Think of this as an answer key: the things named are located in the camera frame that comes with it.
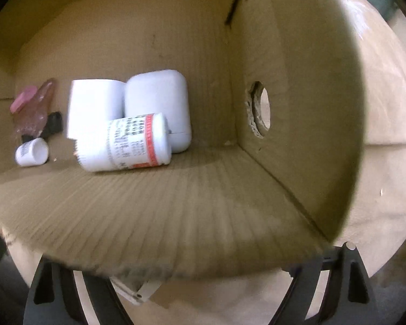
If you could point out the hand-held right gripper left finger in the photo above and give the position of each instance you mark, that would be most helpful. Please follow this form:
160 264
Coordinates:
98 291

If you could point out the white power adapter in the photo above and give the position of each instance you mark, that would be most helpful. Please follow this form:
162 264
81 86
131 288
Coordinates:
94 105

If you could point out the black cylindrical battery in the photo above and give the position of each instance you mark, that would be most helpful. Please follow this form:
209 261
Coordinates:
55 122

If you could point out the brown cardboard box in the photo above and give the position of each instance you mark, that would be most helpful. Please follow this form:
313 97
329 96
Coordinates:
189 193

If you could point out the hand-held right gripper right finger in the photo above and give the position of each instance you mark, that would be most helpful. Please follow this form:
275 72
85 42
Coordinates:
308 277

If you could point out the white pill bottle red label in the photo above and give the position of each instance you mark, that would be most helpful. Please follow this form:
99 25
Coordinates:
128 145

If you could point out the small white jar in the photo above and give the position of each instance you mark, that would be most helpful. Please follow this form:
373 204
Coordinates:
32 152

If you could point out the white earbuds case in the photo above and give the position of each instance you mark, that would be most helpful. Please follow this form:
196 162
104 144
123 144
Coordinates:
159 91

